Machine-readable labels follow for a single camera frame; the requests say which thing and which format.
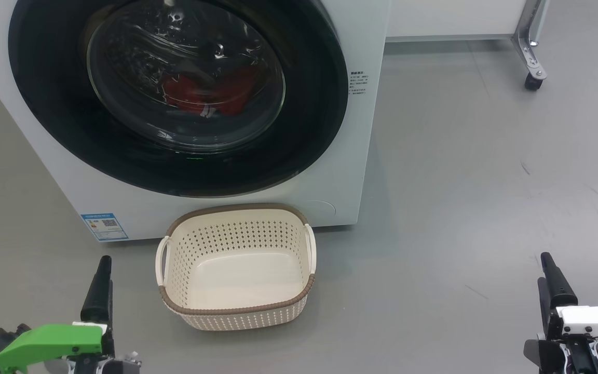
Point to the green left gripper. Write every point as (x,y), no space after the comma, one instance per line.
(44,343)

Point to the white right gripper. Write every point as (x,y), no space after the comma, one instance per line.
(595,322)

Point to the washing machine glass door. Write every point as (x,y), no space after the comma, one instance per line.
(44,104)

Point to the red basketball jersey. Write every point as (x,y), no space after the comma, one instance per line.
(190,93)

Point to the cream perforated laundry basket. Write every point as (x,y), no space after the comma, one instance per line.
(236,280)

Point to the white front-load washing machine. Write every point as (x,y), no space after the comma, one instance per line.
(364,156)

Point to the blue energy label sticker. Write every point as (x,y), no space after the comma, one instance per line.
(104,227)

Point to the black caster wheel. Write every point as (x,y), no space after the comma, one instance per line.
(533,82)

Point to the metal partition leg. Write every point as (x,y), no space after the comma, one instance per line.
(526,36)

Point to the white partition panel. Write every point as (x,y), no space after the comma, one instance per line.
(449,18)

